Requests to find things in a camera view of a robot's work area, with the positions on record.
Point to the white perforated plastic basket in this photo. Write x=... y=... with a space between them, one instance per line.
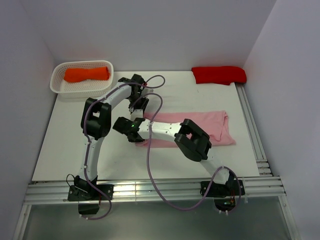
x=86 y=88

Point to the pink t shirt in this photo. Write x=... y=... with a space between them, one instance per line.
x=214 y=123

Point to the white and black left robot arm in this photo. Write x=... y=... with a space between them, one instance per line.
x=96 y=123

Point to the folded red t shirt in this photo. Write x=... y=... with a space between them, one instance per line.
x=222 y=75

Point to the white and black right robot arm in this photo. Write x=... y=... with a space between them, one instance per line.
x=181 y=142

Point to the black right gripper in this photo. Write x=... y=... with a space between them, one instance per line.
x=138 y=141

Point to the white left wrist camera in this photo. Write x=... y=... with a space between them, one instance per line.
x=148 y=90

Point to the rolled orange t shirt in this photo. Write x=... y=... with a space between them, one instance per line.
x=76 y=75

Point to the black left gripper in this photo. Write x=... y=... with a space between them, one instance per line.
x=142 y=106

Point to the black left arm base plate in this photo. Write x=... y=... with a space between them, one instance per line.
x=102 y=191

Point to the aluminium right side rail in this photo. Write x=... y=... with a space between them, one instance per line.
x=258 y=149

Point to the aluminium front rail frame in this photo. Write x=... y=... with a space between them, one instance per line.
x=55 y=192

